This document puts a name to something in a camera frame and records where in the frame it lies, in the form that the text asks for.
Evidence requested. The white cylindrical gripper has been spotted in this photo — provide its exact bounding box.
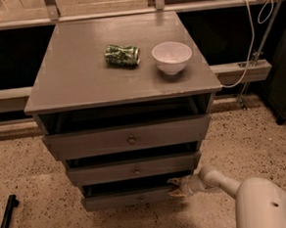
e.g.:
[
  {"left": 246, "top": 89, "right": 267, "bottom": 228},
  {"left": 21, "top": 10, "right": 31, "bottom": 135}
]
[{"left": 167, "top": 174, "right": 202, "bottom": 198}]

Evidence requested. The grey bottom drawer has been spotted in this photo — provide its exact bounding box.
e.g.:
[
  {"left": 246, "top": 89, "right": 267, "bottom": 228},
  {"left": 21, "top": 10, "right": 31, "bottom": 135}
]
[{"left": 81, "top": 183, "right": 176, "bottom": 212}]

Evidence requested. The grey drawer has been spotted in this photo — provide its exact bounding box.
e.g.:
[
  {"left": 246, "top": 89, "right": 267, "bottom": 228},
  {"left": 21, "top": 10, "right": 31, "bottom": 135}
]
[
  {"left": 67, "top": 153, "right": 200, "bottom": 186},
  {"left": 43, "top": 114, "right": 211, "bottom": 160},
  {"left": 81, "top": 183, "right": 176, "bottom": 212}
]

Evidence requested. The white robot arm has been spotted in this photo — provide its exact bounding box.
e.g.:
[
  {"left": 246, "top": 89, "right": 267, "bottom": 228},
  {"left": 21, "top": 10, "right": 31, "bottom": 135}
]
[{"left": 168, "top": 165, "right": 286, "bottom": 228}]

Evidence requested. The grey middle drawer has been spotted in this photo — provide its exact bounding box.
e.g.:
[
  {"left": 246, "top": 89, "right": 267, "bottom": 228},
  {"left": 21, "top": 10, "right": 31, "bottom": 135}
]
[{"left": 67, "top": 153, "right": 200, "bottom": 186}]

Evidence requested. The grey top drawer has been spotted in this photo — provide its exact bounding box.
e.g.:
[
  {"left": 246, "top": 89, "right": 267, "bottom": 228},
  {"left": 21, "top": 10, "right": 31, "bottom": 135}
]
[{"left": 43, "top": 114, "right": 211, "bottom": 160}]

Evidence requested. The grey wooden drawer cabinet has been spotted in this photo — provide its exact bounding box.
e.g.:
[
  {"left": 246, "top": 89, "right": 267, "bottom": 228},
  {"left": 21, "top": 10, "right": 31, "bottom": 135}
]
[{"left": 24, "top": 12, "right": 220, "bottom": 199}]

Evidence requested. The white ceramic bowl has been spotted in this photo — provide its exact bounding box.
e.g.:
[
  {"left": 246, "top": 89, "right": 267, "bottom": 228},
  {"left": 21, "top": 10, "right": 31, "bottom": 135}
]
[{"left": 152, "top": 41, "right": 193, "bottom": 75}]

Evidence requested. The dark cabinet at right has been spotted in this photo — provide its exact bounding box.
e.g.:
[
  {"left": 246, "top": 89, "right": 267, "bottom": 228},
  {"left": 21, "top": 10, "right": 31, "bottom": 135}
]
[{"left": 259, "top": 26, "right": 286, "bottom": 125}]

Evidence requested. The crushed green soda can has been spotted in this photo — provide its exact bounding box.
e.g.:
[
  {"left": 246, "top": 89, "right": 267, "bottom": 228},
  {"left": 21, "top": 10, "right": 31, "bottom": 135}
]
[{"left": 104, "top": 44, "right": 140, "bottom": 67}]

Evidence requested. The black floor stand leg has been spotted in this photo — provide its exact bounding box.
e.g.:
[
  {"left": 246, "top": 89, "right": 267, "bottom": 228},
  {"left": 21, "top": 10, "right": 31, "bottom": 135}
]
[{"left": 0, "top": 195, "right": 19, "bottom": 228}]

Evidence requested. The grey railing beam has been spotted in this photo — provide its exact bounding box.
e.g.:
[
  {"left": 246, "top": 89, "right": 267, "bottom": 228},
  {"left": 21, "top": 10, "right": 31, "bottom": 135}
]
[{"left": 0, "top": 60, "right": 271, "bottom": 114}]

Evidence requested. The white hanging cable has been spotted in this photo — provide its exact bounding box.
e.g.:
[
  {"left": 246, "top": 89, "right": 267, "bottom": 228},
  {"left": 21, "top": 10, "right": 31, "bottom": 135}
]
[{"left": 214, "top": 0, "right": 280, "bottom": 90}]

